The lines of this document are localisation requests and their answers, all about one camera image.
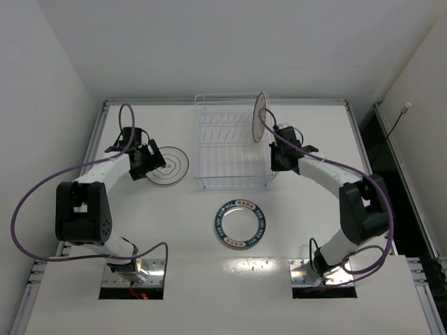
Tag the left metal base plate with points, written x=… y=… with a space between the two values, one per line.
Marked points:
x=150 y=274

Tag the dark green rimmed plate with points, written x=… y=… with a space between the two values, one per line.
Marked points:
x=240 y=224

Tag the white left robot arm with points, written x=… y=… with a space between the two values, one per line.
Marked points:
x=83 y=216

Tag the white plate with black rings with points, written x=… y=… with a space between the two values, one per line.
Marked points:
x=175 y=169

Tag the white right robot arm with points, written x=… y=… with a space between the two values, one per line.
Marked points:
x=365 y=211

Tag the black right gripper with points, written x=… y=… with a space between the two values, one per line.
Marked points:
x=277 y=153

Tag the metal base plate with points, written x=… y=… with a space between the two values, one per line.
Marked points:
x=150 y=274
x=303 y=276

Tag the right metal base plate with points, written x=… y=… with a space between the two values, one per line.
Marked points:
x=303 y=276

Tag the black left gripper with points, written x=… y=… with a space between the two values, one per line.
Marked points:
x=151 y=160

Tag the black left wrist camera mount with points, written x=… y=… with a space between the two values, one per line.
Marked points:
x=124 y=142

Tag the aluminium table frame rail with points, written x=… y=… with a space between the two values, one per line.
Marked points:
x=39 y=266

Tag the white plate with orange sunburst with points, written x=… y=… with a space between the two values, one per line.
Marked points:
x=259 y=115

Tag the white wire dish rack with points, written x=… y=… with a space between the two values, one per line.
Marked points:
x=226 y=155

